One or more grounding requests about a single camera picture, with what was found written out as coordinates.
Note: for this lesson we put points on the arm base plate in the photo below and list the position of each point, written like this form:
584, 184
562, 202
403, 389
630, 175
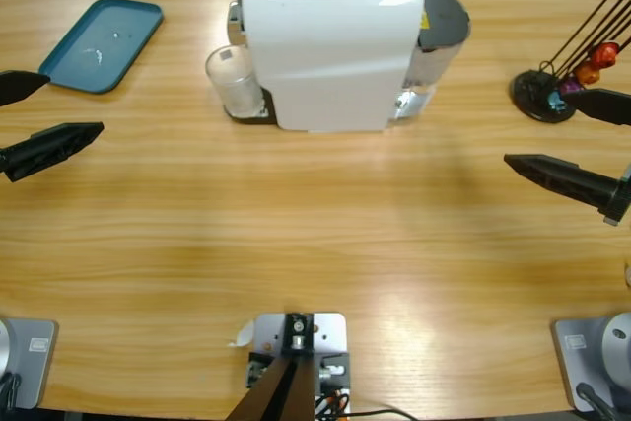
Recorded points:
591, 357
34, 367

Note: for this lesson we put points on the clear plastic cup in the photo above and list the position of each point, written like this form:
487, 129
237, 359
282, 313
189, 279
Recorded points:
236, 91

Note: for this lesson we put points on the purple coffee capsule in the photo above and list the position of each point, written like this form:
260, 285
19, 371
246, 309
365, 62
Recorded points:
572, 85

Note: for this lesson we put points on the orange coffee capsule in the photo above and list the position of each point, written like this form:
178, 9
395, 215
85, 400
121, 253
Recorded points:
588, 73

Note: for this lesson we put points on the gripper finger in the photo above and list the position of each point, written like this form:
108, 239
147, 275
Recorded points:
49, 147
20, 86

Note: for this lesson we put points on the silver drip tray grille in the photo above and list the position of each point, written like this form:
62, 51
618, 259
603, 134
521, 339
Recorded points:
267, 115

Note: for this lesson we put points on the white tape tab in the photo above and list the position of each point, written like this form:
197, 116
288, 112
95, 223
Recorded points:
244, 334

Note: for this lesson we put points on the white mount block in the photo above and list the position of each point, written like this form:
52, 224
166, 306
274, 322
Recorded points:
328, 337

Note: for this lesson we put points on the teal plastic tray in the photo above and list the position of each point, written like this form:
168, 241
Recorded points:
84, 41

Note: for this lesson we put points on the beige round object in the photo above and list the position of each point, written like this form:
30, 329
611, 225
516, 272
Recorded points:
628, 275

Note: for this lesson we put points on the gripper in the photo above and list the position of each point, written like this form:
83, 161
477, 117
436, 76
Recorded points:
622, 199

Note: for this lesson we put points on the dark camera mast post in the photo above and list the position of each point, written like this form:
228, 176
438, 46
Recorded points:
281, 391

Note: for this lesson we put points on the clear water tank dark lid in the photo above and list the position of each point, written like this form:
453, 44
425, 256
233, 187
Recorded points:
443, 17

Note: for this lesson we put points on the blue coffee capsule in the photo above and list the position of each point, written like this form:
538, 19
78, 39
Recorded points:
556, 101

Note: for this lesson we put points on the red coffee capsule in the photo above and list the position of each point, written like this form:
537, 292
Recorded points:
604, 56

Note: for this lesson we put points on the white capsule coffee machine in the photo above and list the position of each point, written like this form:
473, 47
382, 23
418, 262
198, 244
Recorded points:
325, 56

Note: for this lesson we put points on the black capsule holder with rods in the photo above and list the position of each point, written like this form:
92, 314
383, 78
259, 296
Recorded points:
530, 93

